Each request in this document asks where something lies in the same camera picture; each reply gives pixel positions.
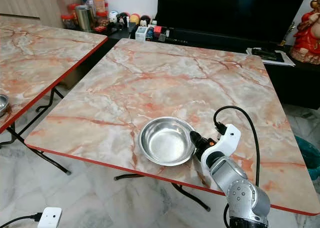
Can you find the large steel bowl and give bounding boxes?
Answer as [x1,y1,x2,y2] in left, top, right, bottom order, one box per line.
[138,116,197,167]

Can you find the marble pattern folding table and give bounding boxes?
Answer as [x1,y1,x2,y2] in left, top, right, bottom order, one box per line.
[25,38,320,216]
[0,15,108,174]

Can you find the small steel bowl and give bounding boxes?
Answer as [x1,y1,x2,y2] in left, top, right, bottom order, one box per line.
[0,94,10,116]

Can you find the teal plastic bin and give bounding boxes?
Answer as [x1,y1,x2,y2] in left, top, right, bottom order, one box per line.
[295,135,320,181]

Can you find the black remote control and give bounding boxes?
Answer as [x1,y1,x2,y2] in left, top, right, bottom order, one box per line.
[251,48,285,61]

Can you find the small white box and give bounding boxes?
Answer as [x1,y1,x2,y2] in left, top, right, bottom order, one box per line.
[135,26,148,40]

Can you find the white paper stack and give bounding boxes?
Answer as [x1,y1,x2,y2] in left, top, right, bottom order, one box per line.
[246,47,297,67]

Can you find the black television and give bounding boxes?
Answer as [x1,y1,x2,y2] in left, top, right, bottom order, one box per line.
[155,0,311,42]

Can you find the black and white figurine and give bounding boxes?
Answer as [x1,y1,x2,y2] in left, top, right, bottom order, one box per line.
[119,13,131,26]

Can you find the jar with brown snacks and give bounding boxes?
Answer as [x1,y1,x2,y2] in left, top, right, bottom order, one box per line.
[95,10,109,32]

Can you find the red seated figurine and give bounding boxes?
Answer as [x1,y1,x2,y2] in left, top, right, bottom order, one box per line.
[290,0,320,65]

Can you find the steel canister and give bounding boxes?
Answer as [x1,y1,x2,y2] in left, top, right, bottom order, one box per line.
[75,5,95,32]

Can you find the tall jar orange contents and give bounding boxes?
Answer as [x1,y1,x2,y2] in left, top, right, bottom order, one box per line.
[94,0,107,13]

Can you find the small jar red lid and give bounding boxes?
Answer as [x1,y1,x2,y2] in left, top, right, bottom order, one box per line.
[61,14,76,29]

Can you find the light wooden cabinet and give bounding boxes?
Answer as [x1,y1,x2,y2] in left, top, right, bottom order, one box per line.
[0,0,76,27]

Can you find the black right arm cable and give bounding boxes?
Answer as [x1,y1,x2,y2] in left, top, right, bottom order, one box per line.
[213,106,261,228]

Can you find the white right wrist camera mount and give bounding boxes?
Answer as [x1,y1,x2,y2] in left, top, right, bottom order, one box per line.
[201,124,242,166]

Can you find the black adapter cable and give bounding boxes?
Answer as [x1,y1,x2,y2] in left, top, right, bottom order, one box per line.
[0,213,42,228]

